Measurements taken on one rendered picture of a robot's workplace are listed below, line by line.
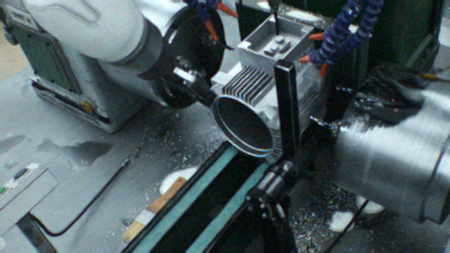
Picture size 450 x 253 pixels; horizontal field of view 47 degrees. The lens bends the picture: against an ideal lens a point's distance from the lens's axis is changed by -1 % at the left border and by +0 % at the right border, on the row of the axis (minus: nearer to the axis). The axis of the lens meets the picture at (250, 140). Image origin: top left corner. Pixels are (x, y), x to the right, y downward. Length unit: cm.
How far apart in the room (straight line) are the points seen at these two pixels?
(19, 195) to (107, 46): 38
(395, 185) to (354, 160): 8
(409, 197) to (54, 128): 99
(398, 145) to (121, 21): 45
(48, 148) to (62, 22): 82
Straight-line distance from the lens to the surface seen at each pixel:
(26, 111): 161
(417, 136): 84
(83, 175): 135
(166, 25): 110
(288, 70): 78
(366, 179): 88
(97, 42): 71
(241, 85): 99
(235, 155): 111
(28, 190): 100
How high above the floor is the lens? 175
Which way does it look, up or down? 47 degrees down
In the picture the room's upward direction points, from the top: 10 degrees counter-clockwise
